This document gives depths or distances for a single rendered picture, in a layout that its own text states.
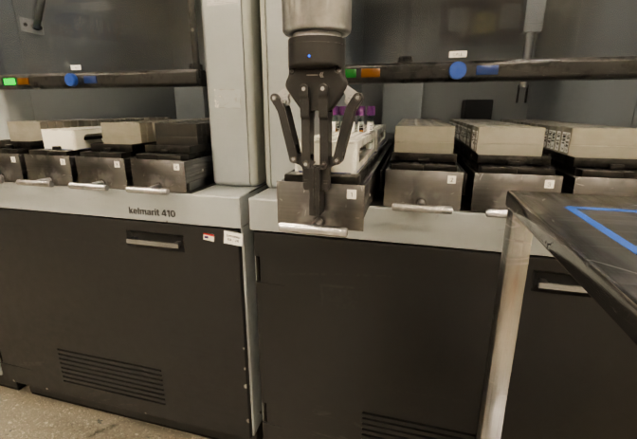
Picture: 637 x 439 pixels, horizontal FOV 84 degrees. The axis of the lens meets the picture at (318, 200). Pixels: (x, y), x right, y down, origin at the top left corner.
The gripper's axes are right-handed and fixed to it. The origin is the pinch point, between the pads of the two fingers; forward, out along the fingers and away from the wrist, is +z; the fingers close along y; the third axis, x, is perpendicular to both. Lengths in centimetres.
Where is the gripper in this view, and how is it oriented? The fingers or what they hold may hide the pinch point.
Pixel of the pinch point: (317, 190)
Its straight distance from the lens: 51.4
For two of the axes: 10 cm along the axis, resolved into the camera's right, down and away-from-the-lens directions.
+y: -9.7, -0.6, 2.4
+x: -2.5, 2.4, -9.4
